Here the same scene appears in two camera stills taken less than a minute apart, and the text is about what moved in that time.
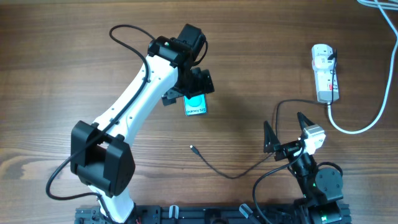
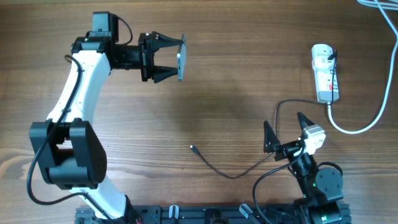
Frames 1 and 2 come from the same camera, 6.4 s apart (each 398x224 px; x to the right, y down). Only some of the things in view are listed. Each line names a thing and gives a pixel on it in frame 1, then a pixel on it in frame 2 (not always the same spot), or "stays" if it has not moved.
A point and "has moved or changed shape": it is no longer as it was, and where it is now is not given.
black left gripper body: x=193 y=84 to x=145 y=56
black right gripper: x=273 y=144 stays
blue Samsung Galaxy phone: x=195 y=105 has moved or changed shape
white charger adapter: x=322 y=62 stays
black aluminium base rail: x=245 y=214 stays
